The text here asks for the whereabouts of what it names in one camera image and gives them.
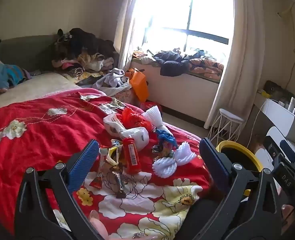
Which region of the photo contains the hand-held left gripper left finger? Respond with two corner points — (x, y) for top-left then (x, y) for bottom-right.
(14, 139), (105, 240)

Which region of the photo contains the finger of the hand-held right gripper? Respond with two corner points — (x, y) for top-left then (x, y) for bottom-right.
(263, 135), (295, 173)

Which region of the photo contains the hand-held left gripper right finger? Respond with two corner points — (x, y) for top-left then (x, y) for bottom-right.
(199, 137), (285, 240)

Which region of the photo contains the yellow rimmed black bin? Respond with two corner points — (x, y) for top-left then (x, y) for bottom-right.
(215, 140), (263, 198)

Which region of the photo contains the red plastic bag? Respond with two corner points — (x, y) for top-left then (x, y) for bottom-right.
(121, 107), (151, 130)

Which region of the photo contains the white foam fruit net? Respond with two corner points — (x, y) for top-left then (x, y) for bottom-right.
(152, 141), (197, 178)
(141, 106), (173, 134)

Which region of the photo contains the person's right hand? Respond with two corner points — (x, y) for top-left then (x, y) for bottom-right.
(275, 185), (295, 229)

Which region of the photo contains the person's left hand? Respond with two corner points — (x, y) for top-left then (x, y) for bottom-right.
(89, 210), (160, 240)

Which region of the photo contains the red white wrapper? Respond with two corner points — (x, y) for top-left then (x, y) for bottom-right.
(90, 147), (108, 189)

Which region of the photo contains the white dressing table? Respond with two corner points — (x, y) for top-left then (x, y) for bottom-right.
(252, 97), (295, 155)

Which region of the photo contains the brown bar wrapper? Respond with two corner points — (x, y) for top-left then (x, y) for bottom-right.
(111, 164), (128, 199)

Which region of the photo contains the red snack tube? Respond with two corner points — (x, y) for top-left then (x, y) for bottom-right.
(122, 137), (142, 174)

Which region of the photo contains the dark printed snack packet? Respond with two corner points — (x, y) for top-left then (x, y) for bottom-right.
(151, 142), (175, 159)

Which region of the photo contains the red floral blanket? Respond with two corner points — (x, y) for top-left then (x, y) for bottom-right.
(0, 91), (213, 240)

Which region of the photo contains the dark bag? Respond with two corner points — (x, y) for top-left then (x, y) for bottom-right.
(264, 80), (291, 99)

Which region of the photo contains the silver printed wrapper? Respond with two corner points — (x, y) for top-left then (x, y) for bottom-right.
(97, 97), (126, 114)
(77, 92), (100, 102)

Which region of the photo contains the white window seat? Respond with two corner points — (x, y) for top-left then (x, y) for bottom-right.
(131, 57), (221, 128)

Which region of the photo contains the red shopping bag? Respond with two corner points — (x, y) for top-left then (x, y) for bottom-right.
(140, 101), (163, 113)

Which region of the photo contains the lilac white garment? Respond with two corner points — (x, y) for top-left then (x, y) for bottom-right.
(92, 67), (130, 90)

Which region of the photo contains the beige bed mattress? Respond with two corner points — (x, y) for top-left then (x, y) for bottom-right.
(0, 71), (108, 113)

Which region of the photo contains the orange bag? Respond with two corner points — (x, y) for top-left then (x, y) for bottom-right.
(126, 67), (150, 103)

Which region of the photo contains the cream curtain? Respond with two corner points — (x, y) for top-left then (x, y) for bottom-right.
(204, 0), (268, 129)
(114, 0), (148, 72)

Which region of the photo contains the dark blue jacket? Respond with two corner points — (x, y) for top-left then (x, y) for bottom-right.
(152, 50), (195, 77)

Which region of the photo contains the pile of clothes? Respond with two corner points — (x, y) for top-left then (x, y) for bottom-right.
(51, 27), (118, 80)

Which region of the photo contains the blue patterned cloth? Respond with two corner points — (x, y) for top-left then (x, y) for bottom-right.
(0, 56), (33, 93)

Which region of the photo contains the grey headboard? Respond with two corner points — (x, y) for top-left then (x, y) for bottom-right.
(0, 35), (60, 73)

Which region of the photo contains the white power cable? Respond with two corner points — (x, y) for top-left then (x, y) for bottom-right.
(247, 100), (265, 148)

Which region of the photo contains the white wire stool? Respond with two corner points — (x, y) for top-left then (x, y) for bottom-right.
(209, 108), (245, 143)

